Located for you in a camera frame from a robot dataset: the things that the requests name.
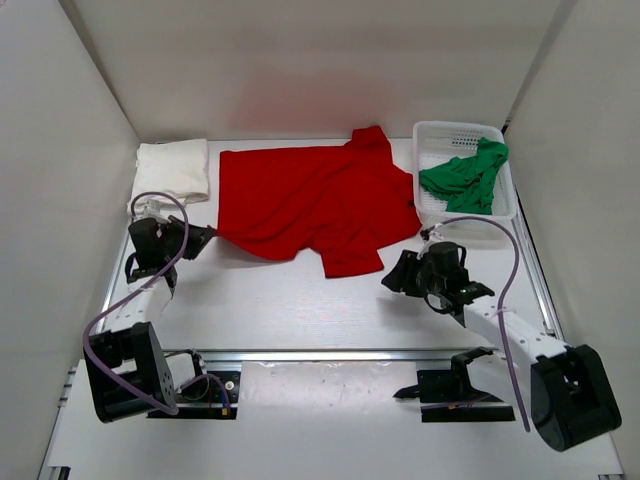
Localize red t shirt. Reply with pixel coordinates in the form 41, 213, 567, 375
217, 126, 421, 278

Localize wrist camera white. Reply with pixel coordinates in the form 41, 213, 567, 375
136, 199, 162, 219
420, 226, 444, 249

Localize white t shirt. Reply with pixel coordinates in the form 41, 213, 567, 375
126, 139, 210, 214

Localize aluminium rail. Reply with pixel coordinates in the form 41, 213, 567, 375
92, 348, 501, 365

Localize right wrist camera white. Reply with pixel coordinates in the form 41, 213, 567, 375
420, 226, 444, 249

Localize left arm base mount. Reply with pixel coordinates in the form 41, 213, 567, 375
147, 349, 241, 420

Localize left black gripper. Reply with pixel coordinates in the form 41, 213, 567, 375
161, 215, 217, 262

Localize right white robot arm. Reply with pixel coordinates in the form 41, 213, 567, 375
382, 242, 622, 452

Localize green t shirt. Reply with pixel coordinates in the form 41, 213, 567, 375
418, 137, 509, 215

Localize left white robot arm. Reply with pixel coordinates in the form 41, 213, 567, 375
83, 216, 224, 423

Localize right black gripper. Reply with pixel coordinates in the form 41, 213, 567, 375
384, 251, 445, 299

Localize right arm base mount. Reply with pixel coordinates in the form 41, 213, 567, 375
393, 347, 515, 424

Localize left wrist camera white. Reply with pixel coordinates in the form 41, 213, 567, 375
136, 199, 162, 219

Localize white plastic basket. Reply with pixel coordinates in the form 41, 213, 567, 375
412, 121, 504, 242

